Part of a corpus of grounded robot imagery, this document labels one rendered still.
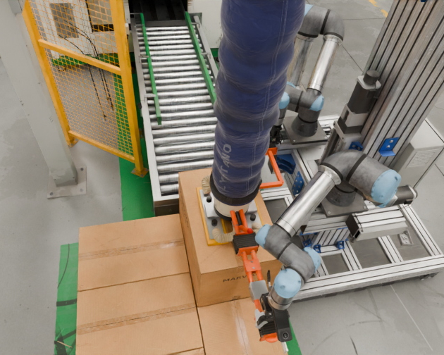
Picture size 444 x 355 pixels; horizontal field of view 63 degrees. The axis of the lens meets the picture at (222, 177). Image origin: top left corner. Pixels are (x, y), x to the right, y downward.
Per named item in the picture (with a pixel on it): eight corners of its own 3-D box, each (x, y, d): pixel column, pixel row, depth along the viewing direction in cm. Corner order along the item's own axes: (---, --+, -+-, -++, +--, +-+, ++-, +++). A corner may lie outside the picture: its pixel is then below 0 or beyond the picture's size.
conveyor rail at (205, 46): (192, 32, 395) (193, 15, 380) (197, 32, 396) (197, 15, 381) (249, 202, 253) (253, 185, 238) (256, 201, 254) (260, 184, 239)
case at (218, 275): (179, 213, 226) (177, 171, 195) (240, 203, 234) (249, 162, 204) (198, 307, 189) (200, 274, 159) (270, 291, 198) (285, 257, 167)
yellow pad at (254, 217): (231, 184, 192) (232, 179, 188) (249, 182, 194) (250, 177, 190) (247, 240, 171) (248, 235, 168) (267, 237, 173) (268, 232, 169)
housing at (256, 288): (247, 287, 146) (249, 282, 143) (263, 284, 147) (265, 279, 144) (251, 303, 142) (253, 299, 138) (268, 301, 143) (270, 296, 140)
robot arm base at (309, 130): (311, 117, 218) (316, 105, 211) (321, 135, 209) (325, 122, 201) (287, 120, 215) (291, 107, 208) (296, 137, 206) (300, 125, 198)
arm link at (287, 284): (309, 277, 109) (292, 297, 105) (299, 292, 117) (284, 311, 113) (287, 260, 112) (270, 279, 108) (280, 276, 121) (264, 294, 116)
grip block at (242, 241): (231, 239, 160) (232, 232, 155) (253, 237, 161) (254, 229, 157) (235, 256, 154) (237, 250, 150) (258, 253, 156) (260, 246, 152)
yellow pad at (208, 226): (195, 189, 189) (196, 183, 185) (214, 187, 191) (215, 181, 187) (207, 246, 168) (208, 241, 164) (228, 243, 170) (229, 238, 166)
